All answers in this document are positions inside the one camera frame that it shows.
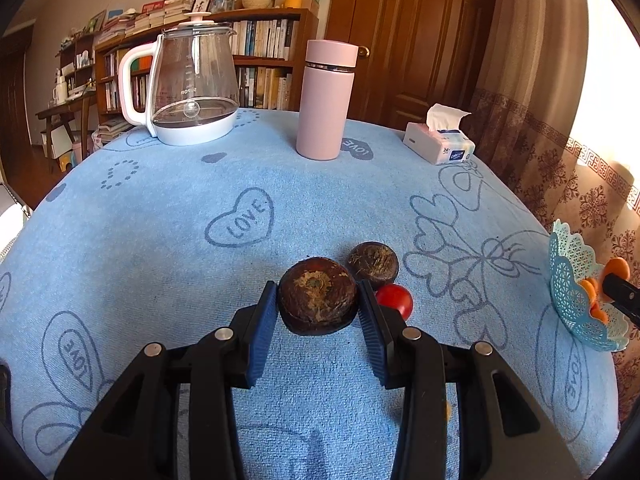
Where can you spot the dark wooden side table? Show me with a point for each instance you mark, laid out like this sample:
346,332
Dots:
65,110

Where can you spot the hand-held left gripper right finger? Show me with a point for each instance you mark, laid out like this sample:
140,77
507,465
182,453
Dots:
372,330

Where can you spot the light blue plastic basket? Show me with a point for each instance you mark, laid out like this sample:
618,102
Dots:
565,280

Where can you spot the brass door knob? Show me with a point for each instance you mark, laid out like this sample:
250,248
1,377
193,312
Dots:
362,51

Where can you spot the small red tomato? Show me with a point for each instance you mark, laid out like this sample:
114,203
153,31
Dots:
397,300

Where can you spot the dark water chestnut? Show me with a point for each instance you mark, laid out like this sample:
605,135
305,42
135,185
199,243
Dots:
372,262
317,290

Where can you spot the white tissue box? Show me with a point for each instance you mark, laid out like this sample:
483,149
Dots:
440,145

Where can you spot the medium orange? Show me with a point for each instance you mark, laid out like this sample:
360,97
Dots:
617,266

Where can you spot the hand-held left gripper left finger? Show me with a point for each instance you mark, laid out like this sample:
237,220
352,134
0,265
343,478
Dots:
265,330

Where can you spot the rows of books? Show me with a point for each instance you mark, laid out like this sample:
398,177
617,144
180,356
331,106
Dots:
265,37

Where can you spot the blue printed tablecloth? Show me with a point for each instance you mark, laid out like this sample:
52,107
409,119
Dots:
175,260

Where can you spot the patterned beige curtain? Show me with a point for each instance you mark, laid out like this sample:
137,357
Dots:
550,160

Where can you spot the brown wooden door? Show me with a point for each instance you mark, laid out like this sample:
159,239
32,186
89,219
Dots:
415,35

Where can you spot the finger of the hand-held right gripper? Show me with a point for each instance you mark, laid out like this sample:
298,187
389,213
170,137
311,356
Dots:
622,292

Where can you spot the dark wooden door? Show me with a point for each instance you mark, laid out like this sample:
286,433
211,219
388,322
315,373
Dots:
15,110

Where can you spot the small orange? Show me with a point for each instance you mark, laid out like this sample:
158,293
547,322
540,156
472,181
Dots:
597,314

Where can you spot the wooden bookshelf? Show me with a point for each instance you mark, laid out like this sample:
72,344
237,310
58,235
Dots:
310,60

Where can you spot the pink thermos bottle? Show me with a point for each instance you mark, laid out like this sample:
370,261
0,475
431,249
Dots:
325,110

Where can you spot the large orange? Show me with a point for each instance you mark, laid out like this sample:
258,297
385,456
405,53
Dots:
587,290

